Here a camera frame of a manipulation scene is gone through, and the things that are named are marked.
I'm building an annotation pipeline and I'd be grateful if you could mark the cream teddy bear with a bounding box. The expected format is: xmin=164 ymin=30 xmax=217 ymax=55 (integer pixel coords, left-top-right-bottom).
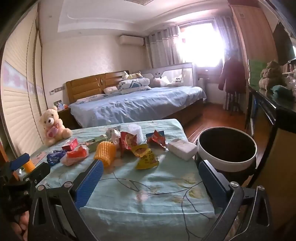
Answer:
xmin=39 ymin=106 xmax=73 ymax=146

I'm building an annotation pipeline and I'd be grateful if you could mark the folded white blue quilt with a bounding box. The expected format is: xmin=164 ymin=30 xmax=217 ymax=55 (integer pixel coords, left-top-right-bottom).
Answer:
xmin=118 ymin=77 xmax=152 ymax=94

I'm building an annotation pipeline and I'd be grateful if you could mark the grey bed guard rail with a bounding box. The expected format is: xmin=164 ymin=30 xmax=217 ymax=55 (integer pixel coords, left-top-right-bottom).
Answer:
xmin=141 ymin=62 xmax=197 ymax=87

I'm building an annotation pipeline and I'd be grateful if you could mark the brown teddy bear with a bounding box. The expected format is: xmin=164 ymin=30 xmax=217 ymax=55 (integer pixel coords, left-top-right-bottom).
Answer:
xmin=258 ymin=61 xmax=281 ymax=90

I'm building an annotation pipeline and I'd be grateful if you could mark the bed with blue sheet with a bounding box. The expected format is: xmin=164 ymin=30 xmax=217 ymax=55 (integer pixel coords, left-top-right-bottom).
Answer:
xmin=69 ymin=86 xmax=207 ymax=128

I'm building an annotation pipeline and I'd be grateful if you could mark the black white-rimmed trash can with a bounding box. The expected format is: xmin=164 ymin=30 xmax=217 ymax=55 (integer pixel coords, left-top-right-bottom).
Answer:
xmin=195 ymin=127 xmax=258 ymax=186

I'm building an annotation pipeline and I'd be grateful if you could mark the dark red coat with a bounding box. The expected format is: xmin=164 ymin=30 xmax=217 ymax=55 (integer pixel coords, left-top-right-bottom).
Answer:
xmin=218 ymin=57 xmax=246 ymax=93

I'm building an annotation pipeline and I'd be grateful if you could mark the wooden window desk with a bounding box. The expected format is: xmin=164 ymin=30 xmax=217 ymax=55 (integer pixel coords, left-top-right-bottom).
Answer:
xmin=196 ymin=67 xmax=223 ymax=80

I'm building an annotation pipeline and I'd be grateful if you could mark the tall wooden cabinet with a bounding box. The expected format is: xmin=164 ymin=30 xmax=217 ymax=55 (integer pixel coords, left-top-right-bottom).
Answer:
xmin=231 ymin=5 xmax=278 ymax=67

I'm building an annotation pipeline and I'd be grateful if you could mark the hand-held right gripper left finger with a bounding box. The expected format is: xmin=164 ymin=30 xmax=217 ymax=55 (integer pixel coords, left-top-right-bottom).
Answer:
xmin=28 ymin=159 xmax=104 ymax=241

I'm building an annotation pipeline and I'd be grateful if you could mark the grey wrapper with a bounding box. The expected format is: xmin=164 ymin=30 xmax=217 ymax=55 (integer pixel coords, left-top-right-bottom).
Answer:
xmin=106 ymin=126 xmax=122 ymax=138

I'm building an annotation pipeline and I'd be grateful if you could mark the small white pillow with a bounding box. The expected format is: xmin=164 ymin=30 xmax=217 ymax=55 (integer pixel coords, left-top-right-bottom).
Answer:
xmin=103 ymin=86 xmax=119 ymax=95

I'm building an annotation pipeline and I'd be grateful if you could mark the grey dotted curtain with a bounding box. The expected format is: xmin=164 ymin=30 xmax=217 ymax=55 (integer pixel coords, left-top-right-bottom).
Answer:
xmin=144 ymin=25 xmax=183 ymax=69
xmin=214 ymin=15 xmax=233 ymax=59

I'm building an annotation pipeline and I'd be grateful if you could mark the white air conditioner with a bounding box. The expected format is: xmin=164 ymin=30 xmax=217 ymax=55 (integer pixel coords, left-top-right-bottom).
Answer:
xmin=119 ymin=35 xmax=144 ymax=45

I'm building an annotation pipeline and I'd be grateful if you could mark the person's left hand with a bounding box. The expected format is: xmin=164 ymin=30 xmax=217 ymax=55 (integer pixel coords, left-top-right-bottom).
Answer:
xmin=13 ymin=212 xmax=29 ymax=235

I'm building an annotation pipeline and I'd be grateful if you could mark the red snack packet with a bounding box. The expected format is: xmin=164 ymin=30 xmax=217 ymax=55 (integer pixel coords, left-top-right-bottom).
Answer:
xmin=119 ymin=131 xmax=138 ymax=158
xmin=146 ymin=129 xmax=167 ymax=149

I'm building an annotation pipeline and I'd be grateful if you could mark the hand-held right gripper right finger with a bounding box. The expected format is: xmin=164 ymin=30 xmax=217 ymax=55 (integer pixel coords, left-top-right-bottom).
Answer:
xmin=198 ymin=159 xmax=277 ymax=241

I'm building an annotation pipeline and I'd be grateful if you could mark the stack of green boxes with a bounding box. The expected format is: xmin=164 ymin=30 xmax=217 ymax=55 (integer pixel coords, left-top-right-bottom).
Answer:
xmin=248 ymin=59 xmax=266 ymax=86

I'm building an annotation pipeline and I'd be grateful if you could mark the wooden headboard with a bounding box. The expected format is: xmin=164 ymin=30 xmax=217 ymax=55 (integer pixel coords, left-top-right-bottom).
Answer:
xmin=66 ymin=71 xmax=130 ymax=104

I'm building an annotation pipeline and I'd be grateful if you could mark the white slatted wardrobe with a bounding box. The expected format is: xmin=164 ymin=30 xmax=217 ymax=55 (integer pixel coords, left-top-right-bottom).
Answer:
xmin=0 ymin=2 xmax=50 ymax=158

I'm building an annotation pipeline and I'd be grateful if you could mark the floral teal blanket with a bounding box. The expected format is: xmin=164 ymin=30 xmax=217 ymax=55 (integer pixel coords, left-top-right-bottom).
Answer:
xmin=18 ymin=119 xmax=216 ymax=241

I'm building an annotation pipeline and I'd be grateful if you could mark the bright window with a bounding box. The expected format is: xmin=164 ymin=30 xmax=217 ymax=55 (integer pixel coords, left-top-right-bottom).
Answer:
xmin=179 ymin=21 xmax=226 ymax=67

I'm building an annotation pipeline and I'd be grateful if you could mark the wooden nightstand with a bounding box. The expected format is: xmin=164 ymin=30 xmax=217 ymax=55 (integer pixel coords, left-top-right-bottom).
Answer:
xmin=57 ymin=108 xmax=74 ymax=130

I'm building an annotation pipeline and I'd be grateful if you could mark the coat rack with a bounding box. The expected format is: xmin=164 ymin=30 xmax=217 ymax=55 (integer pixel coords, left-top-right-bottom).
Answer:
xmin=223 ymin=50 xmax=243 ymax=114

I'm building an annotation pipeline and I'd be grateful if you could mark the patterned flat pillow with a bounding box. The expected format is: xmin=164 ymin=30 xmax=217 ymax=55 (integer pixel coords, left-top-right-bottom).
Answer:
xmin=75 ymin=95 xmax=104 ymax=104

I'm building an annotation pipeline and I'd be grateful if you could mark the pink printed booklet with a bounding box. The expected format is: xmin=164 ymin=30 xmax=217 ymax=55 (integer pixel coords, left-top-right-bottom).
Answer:
xmin=30 ymin=152 xmax=49 ymax=165

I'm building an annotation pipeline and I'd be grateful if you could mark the white tissue pack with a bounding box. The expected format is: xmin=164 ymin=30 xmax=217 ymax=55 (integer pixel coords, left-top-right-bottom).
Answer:
xmin=168 ymin=138 xmax=198 ymax=161

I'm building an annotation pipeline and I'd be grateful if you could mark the orange white plastic bag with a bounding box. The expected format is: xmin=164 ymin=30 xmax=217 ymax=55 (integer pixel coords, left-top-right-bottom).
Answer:
xmin=60 ymin=146 xmax=89 ymax=166

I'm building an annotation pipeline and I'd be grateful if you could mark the black television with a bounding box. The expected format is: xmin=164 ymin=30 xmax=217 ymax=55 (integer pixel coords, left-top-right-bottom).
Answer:
xmin=273 ymin=22 xmax=296 ymax=66

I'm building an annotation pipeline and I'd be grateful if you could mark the yellow snack packet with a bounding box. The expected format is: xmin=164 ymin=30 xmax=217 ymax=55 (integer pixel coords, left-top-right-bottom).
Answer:
xmin=131 ymin=144 xmax=159 ymax=170

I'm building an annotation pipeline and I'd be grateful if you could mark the blue foil wrapper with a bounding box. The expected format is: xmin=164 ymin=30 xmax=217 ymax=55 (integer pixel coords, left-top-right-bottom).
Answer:
xmin=46 ymin=150 xmax=66 ymax=165

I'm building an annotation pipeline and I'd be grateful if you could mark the red white carton box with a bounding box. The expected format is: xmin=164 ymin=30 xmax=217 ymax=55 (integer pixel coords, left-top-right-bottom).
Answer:
xmin=62 ymin=138 xmax=78 ymax=151

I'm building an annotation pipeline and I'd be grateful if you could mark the dark green cloth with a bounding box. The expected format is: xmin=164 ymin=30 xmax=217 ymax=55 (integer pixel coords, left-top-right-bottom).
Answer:
xmin=270 ymin=85 xmax=294 ymax=100

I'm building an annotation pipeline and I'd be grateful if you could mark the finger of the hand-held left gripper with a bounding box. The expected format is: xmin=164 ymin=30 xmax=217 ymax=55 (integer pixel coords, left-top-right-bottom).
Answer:
xmin=0 ymin=153 xmax=31 ymax=183
xmin=14 ymin=162 xmax=51 ymax=189

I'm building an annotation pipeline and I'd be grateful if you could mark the pink white plush toy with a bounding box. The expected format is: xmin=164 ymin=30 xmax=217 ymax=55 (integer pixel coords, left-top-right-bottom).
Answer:
xmin=151 ymin=76 xmax=171 ymax=87

